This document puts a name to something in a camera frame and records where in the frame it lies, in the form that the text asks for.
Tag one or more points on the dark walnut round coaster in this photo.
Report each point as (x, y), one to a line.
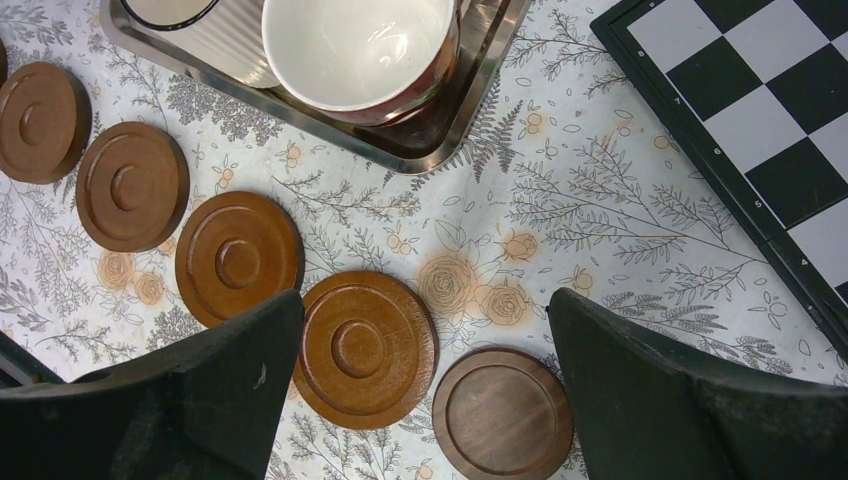
(502, 414)

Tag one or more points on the white cup on red saucer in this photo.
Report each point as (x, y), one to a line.
(364, 62)

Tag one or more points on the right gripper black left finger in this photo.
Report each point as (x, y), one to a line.
(205, 407)

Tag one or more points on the white ribbed mug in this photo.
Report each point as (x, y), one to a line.
(225, 34)

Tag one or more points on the metal serving tray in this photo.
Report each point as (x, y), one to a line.
(419, 143)

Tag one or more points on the black white chessboard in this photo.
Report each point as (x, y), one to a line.
(755, 92)

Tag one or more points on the brown wooden coaster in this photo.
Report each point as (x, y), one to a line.
(236, 250)
(46, 119)
(368, 353)
(132, 187)

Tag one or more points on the floral tablecloth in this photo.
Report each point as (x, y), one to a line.
(566, 179)

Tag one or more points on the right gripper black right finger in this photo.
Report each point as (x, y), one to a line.
(649, 407)

